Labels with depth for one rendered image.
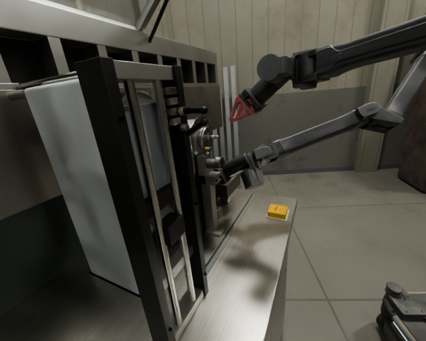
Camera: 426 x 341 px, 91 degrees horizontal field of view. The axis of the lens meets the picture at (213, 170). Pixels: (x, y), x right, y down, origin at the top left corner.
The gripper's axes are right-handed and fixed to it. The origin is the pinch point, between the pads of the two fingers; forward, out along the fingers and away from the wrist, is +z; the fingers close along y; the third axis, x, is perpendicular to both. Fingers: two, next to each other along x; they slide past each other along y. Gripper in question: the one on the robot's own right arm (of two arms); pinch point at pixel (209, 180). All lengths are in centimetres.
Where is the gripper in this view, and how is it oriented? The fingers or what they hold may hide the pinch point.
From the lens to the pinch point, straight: 83.6
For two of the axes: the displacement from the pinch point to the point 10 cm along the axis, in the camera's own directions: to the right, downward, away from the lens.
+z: -7.2, 4.1, 5.6
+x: -5.3, -8.4, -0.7
